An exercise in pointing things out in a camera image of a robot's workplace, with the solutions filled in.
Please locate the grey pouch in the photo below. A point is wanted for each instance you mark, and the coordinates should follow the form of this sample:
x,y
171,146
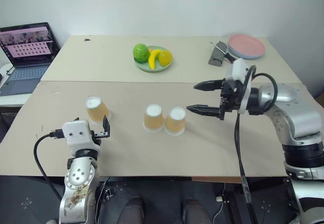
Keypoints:
x,y
215,58

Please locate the yellow toy lemon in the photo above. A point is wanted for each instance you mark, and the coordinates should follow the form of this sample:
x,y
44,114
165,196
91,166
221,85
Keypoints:
x,y
165,58

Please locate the orange paper cup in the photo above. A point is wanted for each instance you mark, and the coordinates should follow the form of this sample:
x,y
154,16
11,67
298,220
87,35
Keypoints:
x,y
97,112
174,124
153,121

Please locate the dark rounded shape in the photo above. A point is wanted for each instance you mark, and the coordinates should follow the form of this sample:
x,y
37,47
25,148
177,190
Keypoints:
x,y
193,211
134,211

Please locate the green toy apple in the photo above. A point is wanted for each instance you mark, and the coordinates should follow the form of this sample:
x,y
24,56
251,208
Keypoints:
x,y
140,53

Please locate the yellow toy banana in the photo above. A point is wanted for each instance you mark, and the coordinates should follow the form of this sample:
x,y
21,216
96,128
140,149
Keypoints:
x,y
153,59

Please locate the small orange toy fruit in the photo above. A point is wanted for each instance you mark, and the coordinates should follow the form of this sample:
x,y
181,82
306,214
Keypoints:
x,y
151,49

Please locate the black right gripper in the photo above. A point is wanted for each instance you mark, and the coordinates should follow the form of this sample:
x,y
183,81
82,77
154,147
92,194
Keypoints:
x,y
229,97

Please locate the light blue plate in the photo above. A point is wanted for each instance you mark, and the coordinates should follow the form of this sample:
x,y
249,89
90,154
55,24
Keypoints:
x,y
243,56

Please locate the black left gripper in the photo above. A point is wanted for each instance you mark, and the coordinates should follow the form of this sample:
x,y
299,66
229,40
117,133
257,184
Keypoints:
x,y
101,134

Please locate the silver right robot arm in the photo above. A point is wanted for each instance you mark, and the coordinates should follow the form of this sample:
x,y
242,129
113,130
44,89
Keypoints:
x,y
296,117

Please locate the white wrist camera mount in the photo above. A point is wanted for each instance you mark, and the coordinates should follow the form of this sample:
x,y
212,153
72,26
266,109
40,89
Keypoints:
x,y
236,69
76,135

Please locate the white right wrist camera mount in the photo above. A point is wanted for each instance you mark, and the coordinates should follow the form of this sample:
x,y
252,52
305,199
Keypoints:
x,y
236,69

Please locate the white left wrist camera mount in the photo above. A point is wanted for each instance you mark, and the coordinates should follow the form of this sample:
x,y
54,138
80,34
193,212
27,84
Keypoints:
x,y
76,135

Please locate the light green plate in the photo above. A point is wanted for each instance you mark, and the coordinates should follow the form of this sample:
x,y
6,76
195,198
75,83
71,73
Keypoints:
x,y
144,67

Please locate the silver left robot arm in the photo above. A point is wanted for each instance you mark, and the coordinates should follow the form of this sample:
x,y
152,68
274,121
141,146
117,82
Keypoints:
x,y
78,183

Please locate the pink plate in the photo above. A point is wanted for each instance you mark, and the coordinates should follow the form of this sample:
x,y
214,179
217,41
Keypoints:
x,y
246,45

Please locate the grey laptop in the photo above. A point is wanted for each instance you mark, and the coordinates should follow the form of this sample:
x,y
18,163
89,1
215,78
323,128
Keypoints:
x,y
26,56

